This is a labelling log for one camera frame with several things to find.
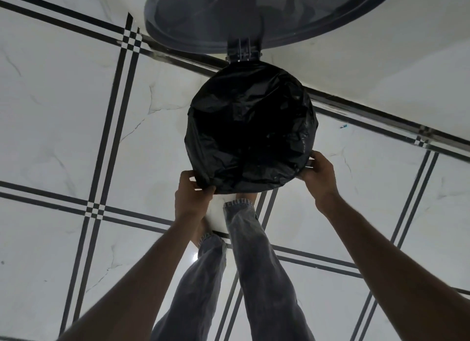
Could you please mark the person's right hand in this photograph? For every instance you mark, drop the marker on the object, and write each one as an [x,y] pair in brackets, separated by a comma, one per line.
[321,181]

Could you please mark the person's left hand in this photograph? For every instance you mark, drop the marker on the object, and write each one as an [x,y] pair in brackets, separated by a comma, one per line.
[190,201]

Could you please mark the person's right thumb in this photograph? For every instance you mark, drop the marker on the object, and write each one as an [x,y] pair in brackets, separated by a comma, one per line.
[305,172]

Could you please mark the person's left thumb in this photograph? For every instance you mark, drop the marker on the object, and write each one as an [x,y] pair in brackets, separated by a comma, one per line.
[206,191]

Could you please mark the black plastic trash bag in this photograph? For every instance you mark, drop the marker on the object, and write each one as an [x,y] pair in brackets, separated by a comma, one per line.
[249,127]

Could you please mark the person's right forearm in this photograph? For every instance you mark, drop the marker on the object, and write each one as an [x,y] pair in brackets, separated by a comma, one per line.
[393,274]

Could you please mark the person's left forearm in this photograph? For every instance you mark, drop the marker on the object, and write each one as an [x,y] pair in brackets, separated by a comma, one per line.
[136,289]

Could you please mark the person's right foot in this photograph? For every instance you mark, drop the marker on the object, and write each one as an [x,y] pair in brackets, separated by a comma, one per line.
[245,198]

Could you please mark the person's foot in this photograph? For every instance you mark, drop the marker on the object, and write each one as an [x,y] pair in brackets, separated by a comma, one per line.
[201,232]
[245,198]

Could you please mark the person's left foot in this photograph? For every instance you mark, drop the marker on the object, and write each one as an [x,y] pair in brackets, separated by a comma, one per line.
[201,232]

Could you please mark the grey jeans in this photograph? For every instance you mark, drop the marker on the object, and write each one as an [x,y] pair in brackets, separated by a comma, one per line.
[238,278]

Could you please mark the grey trash bin lid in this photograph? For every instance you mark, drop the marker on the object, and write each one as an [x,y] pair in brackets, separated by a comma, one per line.
[257,14]

